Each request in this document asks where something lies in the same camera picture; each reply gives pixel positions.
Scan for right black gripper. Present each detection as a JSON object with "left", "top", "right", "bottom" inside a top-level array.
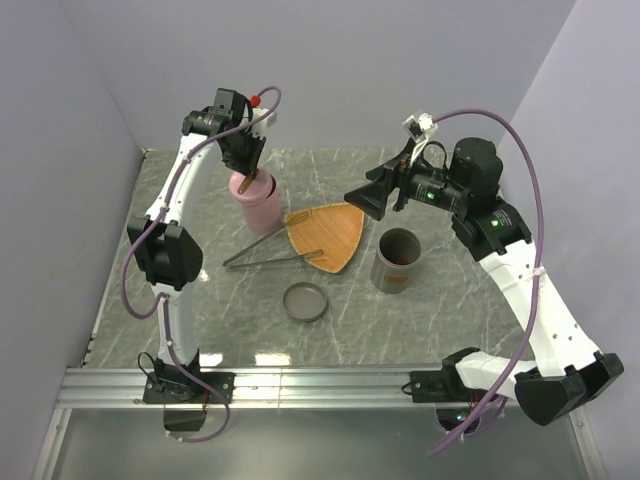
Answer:
[{"left": 344, "top": 137, "right": 469, "bottom": 220}]

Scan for pink round lid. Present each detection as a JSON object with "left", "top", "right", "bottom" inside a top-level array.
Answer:
[{"left": 228, "top": 168, "right": 276, "bottom": 206}]

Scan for tall pink cup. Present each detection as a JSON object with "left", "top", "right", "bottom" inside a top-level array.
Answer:
[{"left": 233, "top": 173, "right": 283, "bottom": 236}]

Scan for metal tongs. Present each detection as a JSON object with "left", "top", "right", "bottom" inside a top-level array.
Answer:
[{"left": 222, "top": 210, "right": 324, "bottom": 270}]

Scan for tall grey container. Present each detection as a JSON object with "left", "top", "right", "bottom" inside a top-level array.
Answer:
[{"left": 370, "top": 228, "right": 422, "bottom": 294}]

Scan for grey round lid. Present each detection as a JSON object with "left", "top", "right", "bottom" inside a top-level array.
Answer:
[{"left": 282, "top": 282, "right": 329, "bottom": 322}]

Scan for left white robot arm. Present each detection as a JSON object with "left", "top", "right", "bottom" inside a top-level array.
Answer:
[{"left": 120, "top": 88, "right": 276, "bottom": 402}]

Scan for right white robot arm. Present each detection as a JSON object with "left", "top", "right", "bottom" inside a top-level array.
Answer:
[{"left": 344, "top": 137, "right": 624, "bottom": 426}]

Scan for woven bamboo tray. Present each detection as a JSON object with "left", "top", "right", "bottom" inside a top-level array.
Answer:
[{"left": 284, "top": 202, "right": 364, "bottom": 274}]

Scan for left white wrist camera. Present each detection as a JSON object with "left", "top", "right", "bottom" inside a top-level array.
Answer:
[{"left": 248, "top": 95, "right": 277, "bottom": 139}]

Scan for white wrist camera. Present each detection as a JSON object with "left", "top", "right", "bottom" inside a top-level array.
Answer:
[
  {"left": 402, "top": 111, "right": 438, "bottom": 147},
  {"left": 248, "top": 95, "right": 277, "bottom": 139}
]

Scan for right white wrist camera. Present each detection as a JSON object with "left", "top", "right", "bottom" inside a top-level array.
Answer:
[{"left": 402, "top": 111, "right": 438, "bottom": 147}]

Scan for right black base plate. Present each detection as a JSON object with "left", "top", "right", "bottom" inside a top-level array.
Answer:
[{"left": 401, "top": 370, "right": 486, "bottom": 403}]

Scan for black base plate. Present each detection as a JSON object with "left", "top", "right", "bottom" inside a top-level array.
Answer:
[
  {"left": 401, "top": 370, "right": 486, "bottom": 403},
  {"left": 142, "top": 371, "right": 236, "bottom": 405}
]

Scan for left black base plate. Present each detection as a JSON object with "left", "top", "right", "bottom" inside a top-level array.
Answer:
[{"left": 142, "top": 371, "right": 236, "bottom": 405}]

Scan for aluminium mounting rail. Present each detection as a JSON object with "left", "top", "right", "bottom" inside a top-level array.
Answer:
[{"left": 34, "top": 366, "right": 607, "bottom": 479}]

